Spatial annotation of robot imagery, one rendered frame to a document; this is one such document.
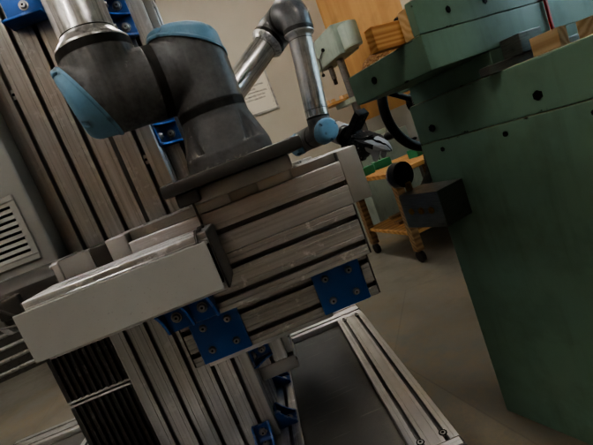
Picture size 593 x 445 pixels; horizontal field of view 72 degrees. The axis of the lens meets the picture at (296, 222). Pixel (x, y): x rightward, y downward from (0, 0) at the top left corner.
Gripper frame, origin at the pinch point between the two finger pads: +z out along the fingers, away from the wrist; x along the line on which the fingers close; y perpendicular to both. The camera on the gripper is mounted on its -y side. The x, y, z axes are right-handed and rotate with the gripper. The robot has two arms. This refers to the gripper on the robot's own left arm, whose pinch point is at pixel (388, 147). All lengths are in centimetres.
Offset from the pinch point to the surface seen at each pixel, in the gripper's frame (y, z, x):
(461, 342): 63, 34, -5
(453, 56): -36, 35, 25
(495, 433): 47, 61, 25
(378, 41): -40, 28, 36
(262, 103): 69, -242, -100
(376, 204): 117, -105, -109
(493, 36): -37, 35, 13
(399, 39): -39, 29, 31
